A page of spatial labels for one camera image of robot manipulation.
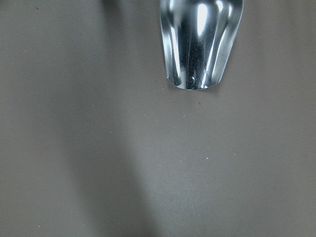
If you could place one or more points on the steel ice scoop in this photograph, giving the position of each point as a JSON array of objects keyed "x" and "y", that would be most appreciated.
[{"x": 197, "y": 39}]

